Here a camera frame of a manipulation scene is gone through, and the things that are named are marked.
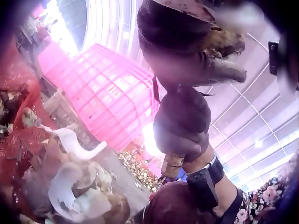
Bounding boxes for person's right hand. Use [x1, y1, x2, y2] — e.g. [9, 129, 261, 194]
[153, 86, 215, 166]

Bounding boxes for person's left hand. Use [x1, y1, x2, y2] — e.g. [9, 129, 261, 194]
[136, 0, 216, 88]

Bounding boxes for person's right fingers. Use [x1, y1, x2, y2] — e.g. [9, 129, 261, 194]
[153, 86, 212, 161]

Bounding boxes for person's left fingers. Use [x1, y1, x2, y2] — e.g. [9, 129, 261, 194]
[136, 14, 212, 88]

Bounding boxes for brown oyster shell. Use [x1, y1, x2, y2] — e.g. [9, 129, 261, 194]
[200, 25, 247, 86]

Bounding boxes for pile of brown shells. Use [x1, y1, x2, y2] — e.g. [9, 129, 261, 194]
[116, 149, 168, 193]

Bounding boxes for black wrist band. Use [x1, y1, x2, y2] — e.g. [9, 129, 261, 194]
[185, 153, 225, 211]

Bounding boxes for pink plastic crate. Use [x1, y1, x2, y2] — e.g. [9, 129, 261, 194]
[37, 43, 162, 151]

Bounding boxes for white plastic scoop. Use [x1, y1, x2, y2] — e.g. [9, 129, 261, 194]
[39, 123, 108, 161]

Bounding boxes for person's body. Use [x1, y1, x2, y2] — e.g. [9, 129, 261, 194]
[234, 149, 299, 224]

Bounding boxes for red mesh sack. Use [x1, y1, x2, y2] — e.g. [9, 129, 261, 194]
[0, 45, 60, 168]

